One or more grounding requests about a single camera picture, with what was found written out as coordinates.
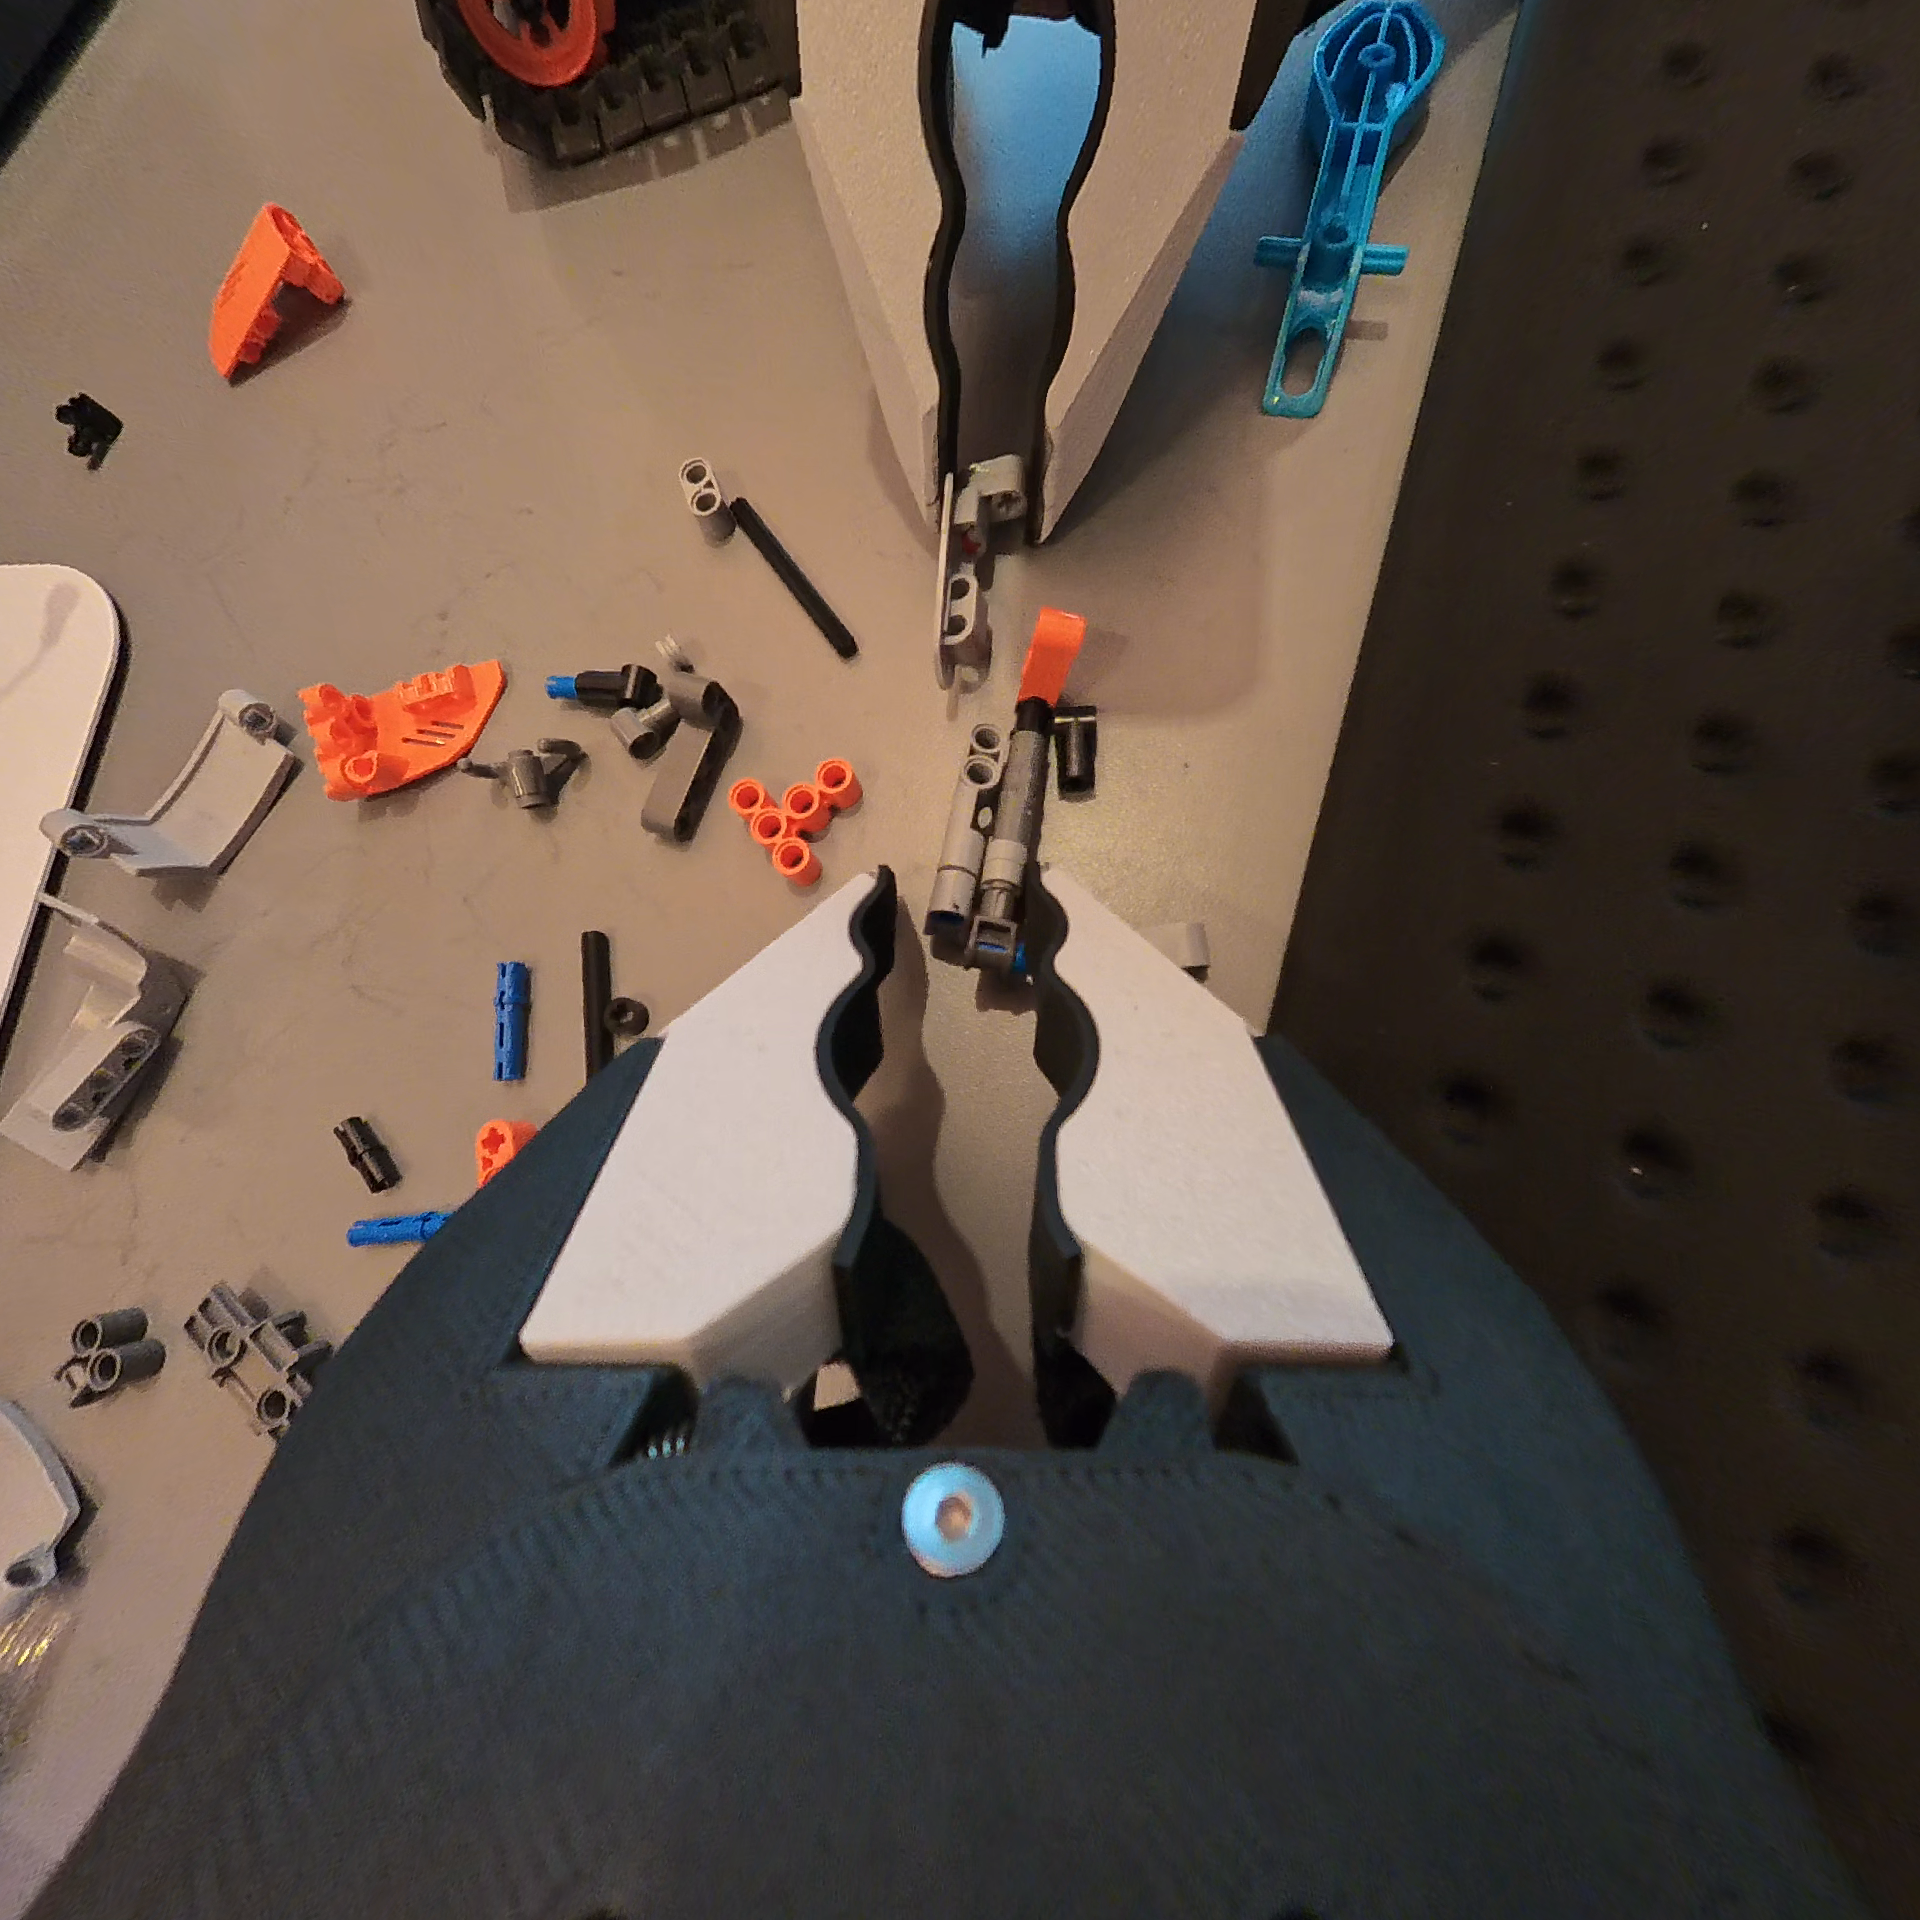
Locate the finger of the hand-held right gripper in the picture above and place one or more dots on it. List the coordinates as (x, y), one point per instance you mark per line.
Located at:
(868, 150)
(1155, 150)

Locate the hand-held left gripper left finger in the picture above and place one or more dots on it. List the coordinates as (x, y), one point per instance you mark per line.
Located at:
(690, 1200)

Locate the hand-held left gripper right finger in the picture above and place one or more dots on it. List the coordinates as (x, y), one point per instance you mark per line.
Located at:
(1215, 1200)

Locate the orange two-hole connector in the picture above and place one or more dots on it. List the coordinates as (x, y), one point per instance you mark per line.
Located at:
(503, 1153)

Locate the blue pin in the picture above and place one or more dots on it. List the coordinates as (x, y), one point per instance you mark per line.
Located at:
(1019, 955)
(513, 1019)
(399, 1227)

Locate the light grey long block piece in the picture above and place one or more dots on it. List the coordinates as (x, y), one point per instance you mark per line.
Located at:
(984, 504)

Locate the grey cylinder axle assembly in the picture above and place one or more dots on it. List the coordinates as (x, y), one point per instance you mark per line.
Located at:
(1018, 809)

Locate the orange angled axle connector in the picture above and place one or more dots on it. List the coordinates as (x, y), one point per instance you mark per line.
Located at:
(1051, 651)

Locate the dark grey elbow connector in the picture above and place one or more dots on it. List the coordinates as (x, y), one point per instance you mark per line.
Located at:
(643, 729)

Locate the teal separator tool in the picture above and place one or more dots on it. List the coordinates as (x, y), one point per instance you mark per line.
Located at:
(1335, 224)

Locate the tracked toy robot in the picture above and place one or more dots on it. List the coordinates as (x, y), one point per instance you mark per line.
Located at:
(645, 90)

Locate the light grey slope tile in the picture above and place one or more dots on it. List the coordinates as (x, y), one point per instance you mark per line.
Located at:
(1193, 948)

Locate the dark grey ribbed connector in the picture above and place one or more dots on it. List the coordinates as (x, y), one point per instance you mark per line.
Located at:
(361, 1145)

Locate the grey double-hole connector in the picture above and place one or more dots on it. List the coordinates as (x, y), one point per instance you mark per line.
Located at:
(703, 486)

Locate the orange five-hole connector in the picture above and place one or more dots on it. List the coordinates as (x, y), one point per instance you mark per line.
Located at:
(792, 818)

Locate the grey L-shaped beam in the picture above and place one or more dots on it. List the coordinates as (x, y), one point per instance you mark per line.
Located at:
(690, 764)

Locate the long black axle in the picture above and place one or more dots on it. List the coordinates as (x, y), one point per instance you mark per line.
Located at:
(796, 582)

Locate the dark grey pin connector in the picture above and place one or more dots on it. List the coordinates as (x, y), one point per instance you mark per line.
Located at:
(529, 775)

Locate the dark grey double connector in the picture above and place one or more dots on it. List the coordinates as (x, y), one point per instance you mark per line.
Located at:
(255, 1358)

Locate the black short connector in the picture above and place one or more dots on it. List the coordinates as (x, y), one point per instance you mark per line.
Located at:
(1074, 748)

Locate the black connector with blue pin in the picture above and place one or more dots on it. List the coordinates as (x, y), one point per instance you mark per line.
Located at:
(608, 687)

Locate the black dimpled mat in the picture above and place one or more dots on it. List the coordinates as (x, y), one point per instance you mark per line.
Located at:
(1650, 900)

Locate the orange flat panel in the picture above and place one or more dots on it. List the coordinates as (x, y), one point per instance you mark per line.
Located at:
(399, 727)

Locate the dark grey tube connector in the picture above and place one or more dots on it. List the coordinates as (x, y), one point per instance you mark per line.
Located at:
(113, 1348)

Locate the grey curved panel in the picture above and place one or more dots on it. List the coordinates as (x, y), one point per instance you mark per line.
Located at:
(29, 1484)
(194, 796)
(98, 1050)

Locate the orange wedge brick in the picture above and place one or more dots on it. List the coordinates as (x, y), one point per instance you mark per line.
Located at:
(263, 300)

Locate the white stand base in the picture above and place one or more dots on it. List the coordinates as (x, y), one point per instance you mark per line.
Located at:
(53, 750)

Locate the black small angled connector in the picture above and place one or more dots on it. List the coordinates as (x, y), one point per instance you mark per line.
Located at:
(88, 427)

